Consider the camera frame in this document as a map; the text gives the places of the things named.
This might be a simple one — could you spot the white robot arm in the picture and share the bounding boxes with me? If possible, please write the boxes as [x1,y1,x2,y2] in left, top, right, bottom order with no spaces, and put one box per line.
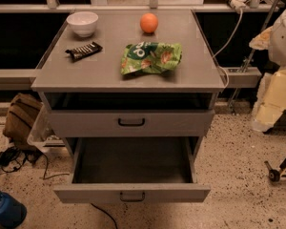
[249,9,286,132]

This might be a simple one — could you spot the grey drawer cabinet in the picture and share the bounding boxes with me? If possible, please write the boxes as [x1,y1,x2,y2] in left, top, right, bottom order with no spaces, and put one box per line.
[32,10,224,152]

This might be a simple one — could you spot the grey middle drawer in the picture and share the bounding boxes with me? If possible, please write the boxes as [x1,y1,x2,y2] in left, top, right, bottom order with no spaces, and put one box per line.
[49,110,215,137]

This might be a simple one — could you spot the grey open bottom drawer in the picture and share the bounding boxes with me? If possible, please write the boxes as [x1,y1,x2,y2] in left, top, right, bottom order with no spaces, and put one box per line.
[54,136,210,204]

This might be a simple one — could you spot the green chip bag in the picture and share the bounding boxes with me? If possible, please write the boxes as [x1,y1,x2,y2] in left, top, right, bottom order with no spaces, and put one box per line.
[120,42,182,75]

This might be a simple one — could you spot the dark chocolate bar wrapper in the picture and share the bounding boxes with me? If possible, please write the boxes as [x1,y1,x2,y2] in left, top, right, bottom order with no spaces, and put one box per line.
[66,42,103,61]

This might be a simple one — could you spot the orange fruit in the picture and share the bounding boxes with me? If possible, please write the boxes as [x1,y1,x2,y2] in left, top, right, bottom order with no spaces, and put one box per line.
[140,13,158,33]

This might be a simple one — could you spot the white bowl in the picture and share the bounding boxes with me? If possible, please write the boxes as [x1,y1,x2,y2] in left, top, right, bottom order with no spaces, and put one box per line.
[67,11,98,37]

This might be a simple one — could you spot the clear plastic bin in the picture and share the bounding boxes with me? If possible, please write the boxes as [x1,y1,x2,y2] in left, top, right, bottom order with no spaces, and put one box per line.
[27,107,65,154]

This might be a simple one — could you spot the brown backpack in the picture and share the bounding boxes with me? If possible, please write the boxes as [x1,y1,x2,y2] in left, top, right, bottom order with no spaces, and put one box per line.
[3,94,42,151]

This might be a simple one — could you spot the white power adapter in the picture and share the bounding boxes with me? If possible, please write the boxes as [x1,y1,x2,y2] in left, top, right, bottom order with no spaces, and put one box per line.
[220,0,250,14]

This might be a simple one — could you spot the wheeled stand base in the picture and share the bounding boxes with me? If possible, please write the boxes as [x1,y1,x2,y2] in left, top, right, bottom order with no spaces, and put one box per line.
[265,157,286,182]

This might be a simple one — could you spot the blue water bottle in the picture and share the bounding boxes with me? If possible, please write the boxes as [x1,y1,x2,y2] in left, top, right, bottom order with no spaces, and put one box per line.
[0,191,27,229]

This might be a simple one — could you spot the metal pole stand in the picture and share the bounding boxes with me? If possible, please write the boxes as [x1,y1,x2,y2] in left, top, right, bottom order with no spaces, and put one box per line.
[227,0,280,115]

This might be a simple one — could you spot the white cable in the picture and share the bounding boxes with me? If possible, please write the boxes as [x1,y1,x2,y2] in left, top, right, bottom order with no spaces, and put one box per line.
[212,7,244,89]

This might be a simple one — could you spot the black cables on floor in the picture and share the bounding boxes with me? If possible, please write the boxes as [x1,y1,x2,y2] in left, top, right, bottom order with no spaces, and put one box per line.
[0,146,71,184]

